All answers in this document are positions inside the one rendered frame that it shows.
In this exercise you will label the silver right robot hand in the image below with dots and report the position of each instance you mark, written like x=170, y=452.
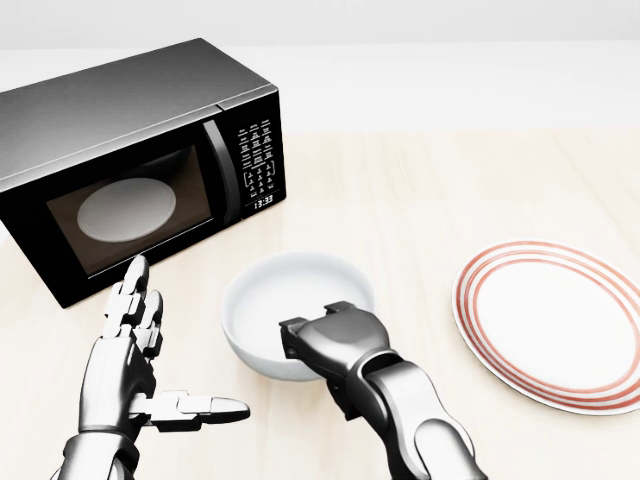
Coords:
x=340, y=345

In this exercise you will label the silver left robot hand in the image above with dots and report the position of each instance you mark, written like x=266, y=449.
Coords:
x=112, y=375

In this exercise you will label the white bowl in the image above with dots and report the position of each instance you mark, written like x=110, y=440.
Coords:
x=280, y=295

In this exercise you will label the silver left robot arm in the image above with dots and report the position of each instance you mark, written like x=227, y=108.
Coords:
x=95, y=455

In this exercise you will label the white microwave turntable plate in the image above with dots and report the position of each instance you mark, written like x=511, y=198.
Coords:
x=127, y=210

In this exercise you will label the white plate with red rings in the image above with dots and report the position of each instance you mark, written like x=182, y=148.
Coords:
x=550, y=325

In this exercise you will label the black and silver microwave oven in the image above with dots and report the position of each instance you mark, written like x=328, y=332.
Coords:
x=125, y=115

